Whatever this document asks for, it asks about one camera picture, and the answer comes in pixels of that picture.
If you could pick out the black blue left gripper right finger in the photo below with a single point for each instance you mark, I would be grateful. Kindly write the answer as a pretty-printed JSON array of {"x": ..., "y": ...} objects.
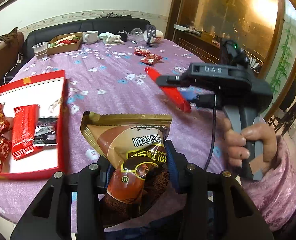
[{"x": 216, "y": 206}]

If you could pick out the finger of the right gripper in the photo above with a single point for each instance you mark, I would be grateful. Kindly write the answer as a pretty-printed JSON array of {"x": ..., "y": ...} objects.
[
  {"x": 174, "y": 81},
  {"x": 202, "y": 100}
]

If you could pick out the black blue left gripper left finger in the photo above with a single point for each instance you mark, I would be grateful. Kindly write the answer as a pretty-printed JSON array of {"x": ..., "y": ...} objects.
[{"x": 49, "y": 214}]

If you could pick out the gold brown snack packet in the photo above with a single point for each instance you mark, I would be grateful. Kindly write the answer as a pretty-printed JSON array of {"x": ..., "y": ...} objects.
[{"x": 134, "y": 146}]

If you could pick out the long red snack packet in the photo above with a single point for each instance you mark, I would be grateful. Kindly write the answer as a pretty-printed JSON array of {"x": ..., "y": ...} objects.
[{"x": 172, "y": 93}]

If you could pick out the pink sleeve forearm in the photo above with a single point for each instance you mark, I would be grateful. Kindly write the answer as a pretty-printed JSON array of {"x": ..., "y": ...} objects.
[{"x": 275, "y": 194}]

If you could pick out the cardboard box of snacks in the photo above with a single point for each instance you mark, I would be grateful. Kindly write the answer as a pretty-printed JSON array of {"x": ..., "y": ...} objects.
[{"x": 64, "y": 43}]

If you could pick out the person's right hand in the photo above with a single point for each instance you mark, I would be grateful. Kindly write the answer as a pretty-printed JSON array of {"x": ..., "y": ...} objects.
[{"x": 240, "y": 145}]

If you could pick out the phone stand with white ball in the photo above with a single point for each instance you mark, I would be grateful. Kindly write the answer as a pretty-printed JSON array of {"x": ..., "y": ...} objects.
[{"x": 152, "y": 36}]

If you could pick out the purple floral tablecloth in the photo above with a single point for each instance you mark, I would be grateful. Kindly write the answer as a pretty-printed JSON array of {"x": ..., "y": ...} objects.
[{"x": 111, "y": 80}]

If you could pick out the dark purple snack packet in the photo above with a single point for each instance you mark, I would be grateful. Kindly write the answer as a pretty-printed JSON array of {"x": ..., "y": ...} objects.
[{"x": 46, "y": 132}]

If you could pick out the white cloth bundle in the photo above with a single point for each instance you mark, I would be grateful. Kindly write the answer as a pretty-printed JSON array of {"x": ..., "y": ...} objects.
[{"x": 110, "y": 38}]

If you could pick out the red shallow gift box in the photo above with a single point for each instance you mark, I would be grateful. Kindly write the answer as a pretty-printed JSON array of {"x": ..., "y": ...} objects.
[{"x": 45, "y": 90}]

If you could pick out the red snack packet on table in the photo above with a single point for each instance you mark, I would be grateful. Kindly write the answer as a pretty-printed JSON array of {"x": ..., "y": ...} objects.
[{"x": 24, "y": 124}]

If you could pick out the white ceramic mug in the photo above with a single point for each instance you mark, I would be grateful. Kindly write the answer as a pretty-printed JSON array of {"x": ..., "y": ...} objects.
[{"x": 90, "y": 37}]

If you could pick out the clear plastic cup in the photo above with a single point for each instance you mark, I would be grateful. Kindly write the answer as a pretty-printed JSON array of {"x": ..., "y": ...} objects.
[{"x": 40, "y": 50}]

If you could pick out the black leather sofa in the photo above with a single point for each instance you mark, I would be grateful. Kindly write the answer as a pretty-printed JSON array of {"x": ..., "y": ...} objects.
[{"x": 112, "y": 25}]

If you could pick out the brown fabric armchair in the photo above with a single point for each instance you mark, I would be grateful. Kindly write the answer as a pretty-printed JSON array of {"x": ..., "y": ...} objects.
[{"x": 10, "y": 46}]

